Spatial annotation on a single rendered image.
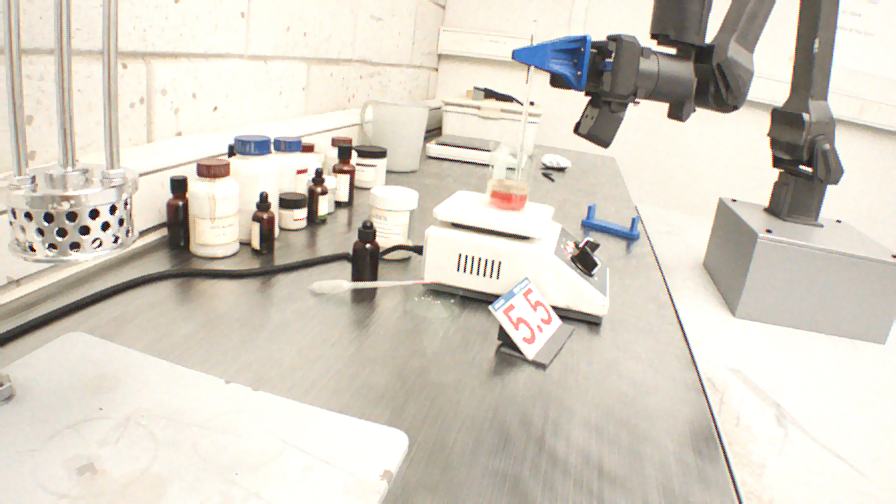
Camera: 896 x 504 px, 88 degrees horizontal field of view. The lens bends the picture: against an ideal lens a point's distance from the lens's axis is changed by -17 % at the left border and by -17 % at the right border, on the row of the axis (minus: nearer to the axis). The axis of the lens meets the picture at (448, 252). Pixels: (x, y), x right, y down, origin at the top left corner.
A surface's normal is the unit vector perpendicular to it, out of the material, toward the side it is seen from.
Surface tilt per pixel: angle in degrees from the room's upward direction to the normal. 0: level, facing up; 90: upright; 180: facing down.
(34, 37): 90
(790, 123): 107
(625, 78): 90
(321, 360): 0
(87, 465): 0
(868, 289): 90
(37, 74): 90
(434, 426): 0
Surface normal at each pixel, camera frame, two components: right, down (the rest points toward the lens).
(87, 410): 0.11, -0.94
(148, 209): 0.97, 0.18
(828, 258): -0.23, 0.29
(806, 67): -0.98, 0.07
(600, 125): 0.11, 0.33
